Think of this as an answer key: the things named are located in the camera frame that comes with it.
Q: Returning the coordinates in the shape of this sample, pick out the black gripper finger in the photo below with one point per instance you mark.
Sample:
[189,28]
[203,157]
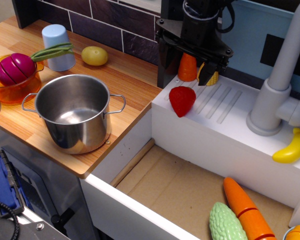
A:
[169,52]
[207,69]

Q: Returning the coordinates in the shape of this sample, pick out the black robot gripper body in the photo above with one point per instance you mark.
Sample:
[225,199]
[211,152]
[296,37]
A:
[196,36]

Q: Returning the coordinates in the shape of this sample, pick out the red toy strawberry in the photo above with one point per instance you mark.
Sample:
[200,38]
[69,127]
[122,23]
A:
[182,99]

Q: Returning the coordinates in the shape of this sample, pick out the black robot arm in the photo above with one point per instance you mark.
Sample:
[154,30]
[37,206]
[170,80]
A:
[173,9]

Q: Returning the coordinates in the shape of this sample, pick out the stainless steel pot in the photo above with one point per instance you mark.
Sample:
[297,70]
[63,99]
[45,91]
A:
[75,110]

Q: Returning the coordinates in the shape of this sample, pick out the yellow toy corn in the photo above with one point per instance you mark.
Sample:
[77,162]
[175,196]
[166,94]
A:
[213,80]

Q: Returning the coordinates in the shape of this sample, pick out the orange toy carrot tip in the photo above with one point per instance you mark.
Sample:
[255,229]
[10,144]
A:
[187,70]

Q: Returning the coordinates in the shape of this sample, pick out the grey toy faucet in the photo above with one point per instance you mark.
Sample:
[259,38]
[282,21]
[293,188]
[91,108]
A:
[273,103]

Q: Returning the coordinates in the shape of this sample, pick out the yellow toy potato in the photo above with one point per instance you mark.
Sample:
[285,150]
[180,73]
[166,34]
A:
[94,56]

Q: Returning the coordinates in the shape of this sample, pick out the light blue plastic cup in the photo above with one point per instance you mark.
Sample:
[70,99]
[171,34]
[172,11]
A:
[55,39]

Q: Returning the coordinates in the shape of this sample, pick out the yellow toy banana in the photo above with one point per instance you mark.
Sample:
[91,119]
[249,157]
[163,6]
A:
[290,153]

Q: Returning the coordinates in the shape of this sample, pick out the white toy sink unit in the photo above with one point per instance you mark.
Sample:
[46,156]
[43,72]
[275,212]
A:
[162,179]

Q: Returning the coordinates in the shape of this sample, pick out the orange transparent bowl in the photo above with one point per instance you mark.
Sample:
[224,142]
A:
[15,94]

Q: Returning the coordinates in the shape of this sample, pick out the purple toy radish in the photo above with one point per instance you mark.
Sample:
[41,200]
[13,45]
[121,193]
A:
[18,67]

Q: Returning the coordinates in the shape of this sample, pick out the green toy bitter gourd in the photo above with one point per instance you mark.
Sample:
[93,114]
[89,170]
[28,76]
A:
[224,225]

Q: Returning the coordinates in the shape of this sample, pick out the large orange toy carrot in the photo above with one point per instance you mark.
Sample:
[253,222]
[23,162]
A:
[251,219]

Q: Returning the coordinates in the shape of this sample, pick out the orange fruit in bowl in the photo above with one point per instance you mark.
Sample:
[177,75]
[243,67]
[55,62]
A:
[293,233]

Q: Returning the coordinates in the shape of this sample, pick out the blue clamp device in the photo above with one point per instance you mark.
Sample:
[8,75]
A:
[11,192]

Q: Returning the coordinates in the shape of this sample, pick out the black oven door handle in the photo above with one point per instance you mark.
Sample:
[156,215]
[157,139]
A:
[59,221]

